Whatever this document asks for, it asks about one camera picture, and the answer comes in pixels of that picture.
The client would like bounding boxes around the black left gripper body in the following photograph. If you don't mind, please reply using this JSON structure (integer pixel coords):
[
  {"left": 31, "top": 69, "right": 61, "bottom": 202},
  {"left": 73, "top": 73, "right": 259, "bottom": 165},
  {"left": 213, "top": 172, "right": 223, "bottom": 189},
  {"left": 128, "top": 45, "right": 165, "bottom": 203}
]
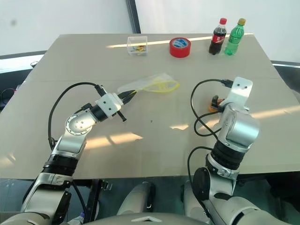
[{"left": 116, "top": 92, "right": 129, "bottom": 123}]

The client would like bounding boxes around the orange snack packet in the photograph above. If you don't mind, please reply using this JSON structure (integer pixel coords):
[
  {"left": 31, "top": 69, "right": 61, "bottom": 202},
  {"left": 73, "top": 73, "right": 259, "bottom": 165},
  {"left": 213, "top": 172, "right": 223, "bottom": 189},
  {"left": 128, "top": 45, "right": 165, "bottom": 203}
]
[{"left": 208, "top": 97, "right": 226, "bottom": 112}]

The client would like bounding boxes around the clear plastic bag yellow zip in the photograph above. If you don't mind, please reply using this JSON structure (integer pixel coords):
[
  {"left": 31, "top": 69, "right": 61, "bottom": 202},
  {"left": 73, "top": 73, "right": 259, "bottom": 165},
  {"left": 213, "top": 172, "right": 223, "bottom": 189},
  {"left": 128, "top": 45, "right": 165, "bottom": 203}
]
[{"left": 117, "top": 73, "right": 181, "bottom": 95}]

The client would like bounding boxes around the clear plastic box with bits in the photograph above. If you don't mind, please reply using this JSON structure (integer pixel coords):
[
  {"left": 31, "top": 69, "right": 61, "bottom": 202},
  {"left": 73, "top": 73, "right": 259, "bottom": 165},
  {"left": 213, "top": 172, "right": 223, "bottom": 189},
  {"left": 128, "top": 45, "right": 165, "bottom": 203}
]
[{"left": 127, "top": 35, "right": 149, "bottom": 57}]

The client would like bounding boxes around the cola bottle red cap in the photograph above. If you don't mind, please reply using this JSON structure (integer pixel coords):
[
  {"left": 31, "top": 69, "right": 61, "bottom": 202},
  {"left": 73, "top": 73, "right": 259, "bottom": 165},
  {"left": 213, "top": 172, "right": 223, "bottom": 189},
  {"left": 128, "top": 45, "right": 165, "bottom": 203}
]
[{"left": 209, "top": 17, "right": 228, "bottom": 56}]

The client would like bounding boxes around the red tape roll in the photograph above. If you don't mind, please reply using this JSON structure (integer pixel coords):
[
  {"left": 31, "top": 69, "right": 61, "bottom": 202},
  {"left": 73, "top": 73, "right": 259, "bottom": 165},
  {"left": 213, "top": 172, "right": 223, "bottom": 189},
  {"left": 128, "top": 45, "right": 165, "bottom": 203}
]
[{"left": 169, "top": 37, "right": 191, "bottom": 58}]

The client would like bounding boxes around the green bottle yellow cap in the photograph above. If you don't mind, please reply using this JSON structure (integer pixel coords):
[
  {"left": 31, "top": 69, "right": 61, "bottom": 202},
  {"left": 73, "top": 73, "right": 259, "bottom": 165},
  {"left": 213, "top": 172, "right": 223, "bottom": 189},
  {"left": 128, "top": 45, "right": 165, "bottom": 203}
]
[{"left": 224, "top": 18, "right": 247, "bottom": 56}]

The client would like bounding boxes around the grey robot torso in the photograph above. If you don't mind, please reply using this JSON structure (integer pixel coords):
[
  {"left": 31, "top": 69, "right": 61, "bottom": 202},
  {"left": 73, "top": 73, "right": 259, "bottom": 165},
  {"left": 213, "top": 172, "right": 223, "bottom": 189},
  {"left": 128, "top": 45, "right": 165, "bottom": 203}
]
[{"left": 0, "top": 205, "right": 300, "bottom": 225}]

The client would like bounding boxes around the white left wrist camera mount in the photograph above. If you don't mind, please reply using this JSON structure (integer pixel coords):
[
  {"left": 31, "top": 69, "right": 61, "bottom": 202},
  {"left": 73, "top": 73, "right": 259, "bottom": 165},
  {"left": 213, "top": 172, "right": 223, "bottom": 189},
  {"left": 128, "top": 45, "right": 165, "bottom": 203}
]
[{"left": 96, "top": 92, "right": 124, "bottom": 118}]

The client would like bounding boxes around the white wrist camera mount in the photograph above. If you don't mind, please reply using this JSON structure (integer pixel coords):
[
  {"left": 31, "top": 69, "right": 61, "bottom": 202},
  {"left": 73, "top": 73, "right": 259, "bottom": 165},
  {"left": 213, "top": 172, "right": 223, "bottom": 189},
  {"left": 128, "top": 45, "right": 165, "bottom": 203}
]
[
  {"left": 96, "top": 92, "right": 124, "bottom": 118},
  {"left": 224, "top": 76, "right": 254, "bottom": 106}
]

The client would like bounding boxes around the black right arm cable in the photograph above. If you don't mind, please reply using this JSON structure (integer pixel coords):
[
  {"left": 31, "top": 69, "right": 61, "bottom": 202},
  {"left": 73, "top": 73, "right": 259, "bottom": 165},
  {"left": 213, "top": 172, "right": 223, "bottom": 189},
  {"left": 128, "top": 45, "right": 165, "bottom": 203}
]
[{"left": 187, "top": 79, "right": 234, "bottom": 202}]

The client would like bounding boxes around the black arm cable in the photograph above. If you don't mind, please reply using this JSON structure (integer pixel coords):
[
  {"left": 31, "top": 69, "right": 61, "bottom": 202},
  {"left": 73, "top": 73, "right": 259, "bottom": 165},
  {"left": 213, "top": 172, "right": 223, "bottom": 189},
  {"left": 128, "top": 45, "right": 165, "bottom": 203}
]
[
  {"left": 47, "top": 82, "right": 105, "bottom": 150},
  {"left": 187, "top": 79, "right": 234, "bottom": 202}
]

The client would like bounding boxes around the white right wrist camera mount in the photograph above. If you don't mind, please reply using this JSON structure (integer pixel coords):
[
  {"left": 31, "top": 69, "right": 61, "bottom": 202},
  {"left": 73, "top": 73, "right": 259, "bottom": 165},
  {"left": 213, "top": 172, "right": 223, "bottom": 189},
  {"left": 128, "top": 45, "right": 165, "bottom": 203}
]
[{"left": 224, "top": 76, "right": 254, "bottom": 106}]

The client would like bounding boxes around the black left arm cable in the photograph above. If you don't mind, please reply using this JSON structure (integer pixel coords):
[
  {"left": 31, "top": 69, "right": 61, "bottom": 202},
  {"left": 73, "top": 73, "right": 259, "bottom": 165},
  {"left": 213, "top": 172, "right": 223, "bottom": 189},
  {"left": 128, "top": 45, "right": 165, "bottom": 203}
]
[{"left": 47, "top": 82, "right": 105, "bottom": 150}]

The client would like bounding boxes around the dark window frame post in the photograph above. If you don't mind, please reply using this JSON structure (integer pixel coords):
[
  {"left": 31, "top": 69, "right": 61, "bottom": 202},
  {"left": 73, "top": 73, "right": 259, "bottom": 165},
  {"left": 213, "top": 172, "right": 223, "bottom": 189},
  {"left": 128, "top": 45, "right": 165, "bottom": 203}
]
[{"left": 125, "top": 0, "right": 142, "bottom": 34}]

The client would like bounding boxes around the black table frame leg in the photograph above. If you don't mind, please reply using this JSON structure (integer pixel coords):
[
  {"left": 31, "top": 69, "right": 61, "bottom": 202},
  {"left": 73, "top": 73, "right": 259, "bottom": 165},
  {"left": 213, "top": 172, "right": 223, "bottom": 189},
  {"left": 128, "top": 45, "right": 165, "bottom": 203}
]
[{"left": 86, "top": 179, "right": 113, "bottom": 222}]

